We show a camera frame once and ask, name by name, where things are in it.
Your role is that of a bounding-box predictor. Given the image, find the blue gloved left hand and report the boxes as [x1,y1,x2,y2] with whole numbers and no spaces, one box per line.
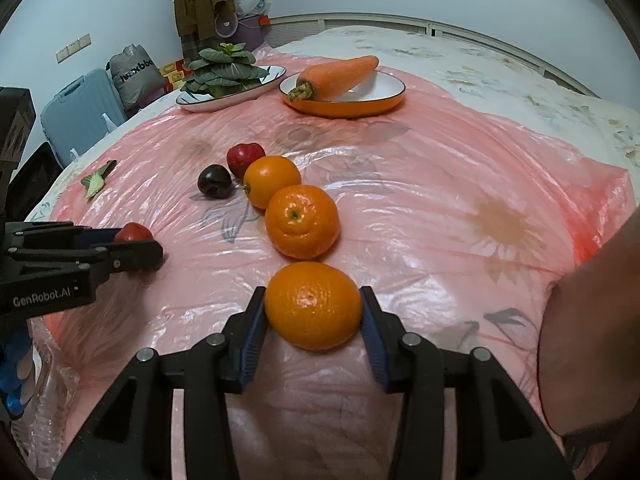
[0,322,36,419]

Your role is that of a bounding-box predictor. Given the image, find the bok choy leaf far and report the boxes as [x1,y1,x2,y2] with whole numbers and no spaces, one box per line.
[80,159,117,200]

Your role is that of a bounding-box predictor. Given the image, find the orange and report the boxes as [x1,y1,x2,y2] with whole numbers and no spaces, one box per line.
[265,184,341,260]
[243,156,302,210]
[265,261,362,351]

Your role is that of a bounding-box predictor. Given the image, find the grey bag with lettering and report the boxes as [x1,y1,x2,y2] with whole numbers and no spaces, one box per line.
[106,44,165,112]

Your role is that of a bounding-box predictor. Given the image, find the pile of green leaves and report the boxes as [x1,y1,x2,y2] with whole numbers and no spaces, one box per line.
[183,42,269,99]

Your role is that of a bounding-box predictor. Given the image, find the floral bed quilt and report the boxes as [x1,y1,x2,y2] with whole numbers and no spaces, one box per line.
[24,24,640,201]

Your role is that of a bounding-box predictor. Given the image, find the dark plum far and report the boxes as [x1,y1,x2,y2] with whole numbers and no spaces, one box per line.
[198,165,233,200]

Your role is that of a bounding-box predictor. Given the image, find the wall switch panel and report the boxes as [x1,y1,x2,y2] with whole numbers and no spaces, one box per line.
[55,34,91,63]

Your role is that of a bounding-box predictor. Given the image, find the orange rimmed white plate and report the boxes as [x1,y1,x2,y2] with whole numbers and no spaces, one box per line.
[279,70,406,119]

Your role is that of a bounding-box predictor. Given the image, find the light blue suitcase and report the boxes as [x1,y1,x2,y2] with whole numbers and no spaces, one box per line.
[40,68,127,167]

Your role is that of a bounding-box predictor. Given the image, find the pink plastic sheet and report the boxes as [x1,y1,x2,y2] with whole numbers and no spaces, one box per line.
[43,76,639,447]

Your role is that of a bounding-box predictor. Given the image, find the purple bin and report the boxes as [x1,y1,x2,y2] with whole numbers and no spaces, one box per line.
[230,15,270,51]

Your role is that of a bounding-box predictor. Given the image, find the white plate with greens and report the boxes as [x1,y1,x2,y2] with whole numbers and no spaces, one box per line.
[176,65,286,113]

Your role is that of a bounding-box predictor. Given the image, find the clear glass square dish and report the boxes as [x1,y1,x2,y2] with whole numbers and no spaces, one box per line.
[10,318,78,479]

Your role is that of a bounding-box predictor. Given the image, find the red apple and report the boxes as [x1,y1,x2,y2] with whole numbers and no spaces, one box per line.
[114,222,154,243]
[227,143,266,181]

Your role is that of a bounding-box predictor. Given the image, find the orange carrot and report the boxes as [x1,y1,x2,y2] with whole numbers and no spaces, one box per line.
[288,55,380,102]

